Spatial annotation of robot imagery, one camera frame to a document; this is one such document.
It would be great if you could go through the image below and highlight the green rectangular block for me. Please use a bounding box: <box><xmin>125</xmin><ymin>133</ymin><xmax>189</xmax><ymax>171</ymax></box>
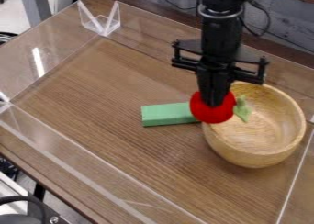
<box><xmin>142</xmin><ymin>102</ymin><xmax>198</xmax><ymax>127</ymax></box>

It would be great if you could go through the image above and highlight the grey metal post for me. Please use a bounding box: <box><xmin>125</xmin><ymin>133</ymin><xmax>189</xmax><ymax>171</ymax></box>
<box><xmin>23</xmin><ymin>0</ymin><xmax>52</xmax><ymax>27</ymax></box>

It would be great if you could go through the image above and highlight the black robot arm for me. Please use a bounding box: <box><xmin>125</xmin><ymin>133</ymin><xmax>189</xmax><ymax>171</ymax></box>
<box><xmin>173</xmin><ymin>0</ymin><xmax>269</xmax><ymax>107</ymax></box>

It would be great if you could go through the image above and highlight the clear acrylic corner bracket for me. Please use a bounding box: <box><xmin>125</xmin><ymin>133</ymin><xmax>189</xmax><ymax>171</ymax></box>
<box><xmin>78</xmin><ymin>0</ymin><xmax>122</xmax><ymax>37</ymax></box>

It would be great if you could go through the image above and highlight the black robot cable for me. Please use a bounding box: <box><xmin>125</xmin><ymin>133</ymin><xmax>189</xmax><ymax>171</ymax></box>
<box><xmin>241</xmin><ymin>0</ymin><xmax>274</xmax><ymax>39</ymax></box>

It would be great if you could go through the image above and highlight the black table clamp mount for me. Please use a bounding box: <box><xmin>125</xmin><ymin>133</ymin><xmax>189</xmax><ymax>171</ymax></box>
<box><xmin>27</xmin><ymin>195</ymin><xmax>70</xmax><ymax>224</ymax></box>

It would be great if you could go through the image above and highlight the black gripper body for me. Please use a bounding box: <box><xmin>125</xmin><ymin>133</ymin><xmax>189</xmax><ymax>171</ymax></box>
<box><xmin>173</xmin><ymin>16</ymin><xmax>269</xmax><ymax>85</ymax></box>

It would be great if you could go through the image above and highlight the red knitted strawberry fruit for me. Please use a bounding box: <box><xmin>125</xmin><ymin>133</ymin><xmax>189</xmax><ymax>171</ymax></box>
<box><xmin>189</xmin><ymin>92</ymin><xmax>252</xmax><ymax>124</ymax></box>

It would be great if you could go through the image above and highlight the wooden bowl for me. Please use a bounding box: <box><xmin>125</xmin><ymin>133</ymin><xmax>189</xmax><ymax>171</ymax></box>
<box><xmin>202</xmin><ymin>82</ymin><xmax>306</xmax><ymax>168</ymax></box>

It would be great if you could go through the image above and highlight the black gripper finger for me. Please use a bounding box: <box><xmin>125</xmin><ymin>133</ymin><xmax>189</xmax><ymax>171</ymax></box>
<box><xmin>197</xmin><ymin>70</ymin><xmax>217</xmax><ymax>106</ymax></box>
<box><xmin>214</xmin><ymin>73</ymin><xmax>234</xmax><ymax>106</ymax></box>

